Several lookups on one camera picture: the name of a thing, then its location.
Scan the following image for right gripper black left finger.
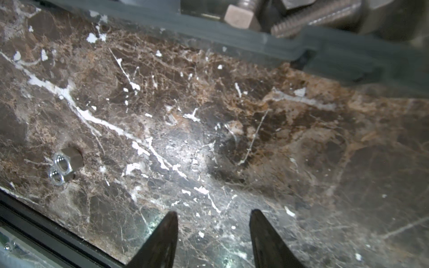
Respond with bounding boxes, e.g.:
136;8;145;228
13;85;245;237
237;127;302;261
126;211;178;268

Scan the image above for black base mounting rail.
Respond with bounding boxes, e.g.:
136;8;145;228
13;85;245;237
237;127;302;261
1;191;124;268

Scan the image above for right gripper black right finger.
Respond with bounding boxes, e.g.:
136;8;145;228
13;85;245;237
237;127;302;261
249;209;303;268

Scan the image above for silver hex bolt lower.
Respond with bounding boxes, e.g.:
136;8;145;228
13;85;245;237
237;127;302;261
270;1;393;38

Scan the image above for small silver hex nut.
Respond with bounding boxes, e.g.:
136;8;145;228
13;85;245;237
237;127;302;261
48;166;74;186

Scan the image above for silver hex bolt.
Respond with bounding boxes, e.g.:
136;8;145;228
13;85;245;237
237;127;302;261
270;1;393;38
224;0;265;32

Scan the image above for clear plastic compartment organizer box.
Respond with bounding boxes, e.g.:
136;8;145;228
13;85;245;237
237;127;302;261
49;1;429;98

